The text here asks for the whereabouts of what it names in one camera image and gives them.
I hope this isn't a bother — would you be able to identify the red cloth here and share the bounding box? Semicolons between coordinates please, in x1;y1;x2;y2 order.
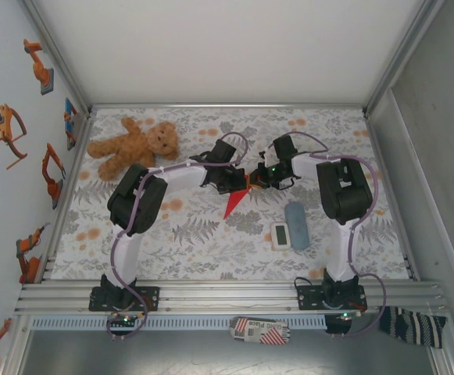
223;187;251;219

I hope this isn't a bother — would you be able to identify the blue-grey oblong case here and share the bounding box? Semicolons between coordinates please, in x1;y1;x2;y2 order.
284;202;309;251

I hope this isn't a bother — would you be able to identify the white digital timer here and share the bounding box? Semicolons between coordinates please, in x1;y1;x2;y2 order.
270;221;291;252

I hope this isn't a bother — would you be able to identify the floral patterned tablecloth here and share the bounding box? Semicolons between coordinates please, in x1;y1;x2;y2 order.
50;107;411;281

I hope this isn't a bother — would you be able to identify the brown teddy bear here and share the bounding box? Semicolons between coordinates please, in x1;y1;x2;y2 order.
86;116;181;181

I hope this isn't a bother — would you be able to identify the red white printed packet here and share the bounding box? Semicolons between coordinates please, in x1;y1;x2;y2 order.
229;316;292;345

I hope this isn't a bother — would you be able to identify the black white striped sock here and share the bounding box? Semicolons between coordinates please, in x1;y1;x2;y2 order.
378;305;449;349

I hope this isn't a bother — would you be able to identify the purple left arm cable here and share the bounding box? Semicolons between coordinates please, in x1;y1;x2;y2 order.
107;131;249;341

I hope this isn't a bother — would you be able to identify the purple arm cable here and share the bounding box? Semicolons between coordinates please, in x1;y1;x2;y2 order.
107;131;249;341
284;130;387;339

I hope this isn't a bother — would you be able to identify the aluminium frame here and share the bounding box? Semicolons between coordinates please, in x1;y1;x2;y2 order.
13;0;454;375

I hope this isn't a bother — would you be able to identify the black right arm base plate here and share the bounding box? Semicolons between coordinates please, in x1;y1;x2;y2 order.
296;284;367;312

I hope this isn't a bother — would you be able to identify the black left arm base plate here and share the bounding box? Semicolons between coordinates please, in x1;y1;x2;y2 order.
88;286;161;313

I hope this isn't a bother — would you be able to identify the white slotted cable duct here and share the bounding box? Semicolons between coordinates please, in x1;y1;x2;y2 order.
30;315;327;329

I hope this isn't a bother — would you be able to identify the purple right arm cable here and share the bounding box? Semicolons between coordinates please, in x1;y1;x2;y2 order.
284;130;387;339

